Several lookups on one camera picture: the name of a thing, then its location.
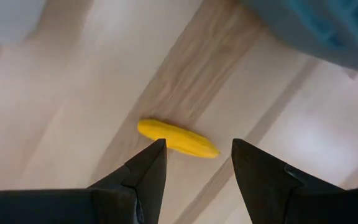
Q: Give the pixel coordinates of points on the small yellow pepper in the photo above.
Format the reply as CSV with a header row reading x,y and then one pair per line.
x,y
185,140

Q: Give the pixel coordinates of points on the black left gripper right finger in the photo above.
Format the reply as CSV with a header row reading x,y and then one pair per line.
x,y
269,193

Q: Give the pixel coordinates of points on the teal plastic basket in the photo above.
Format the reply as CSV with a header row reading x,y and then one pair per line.
x,y
322,28

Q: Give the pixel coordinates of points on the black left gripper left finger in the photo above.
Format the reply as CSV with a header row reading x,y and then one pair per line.
x,y
135,193

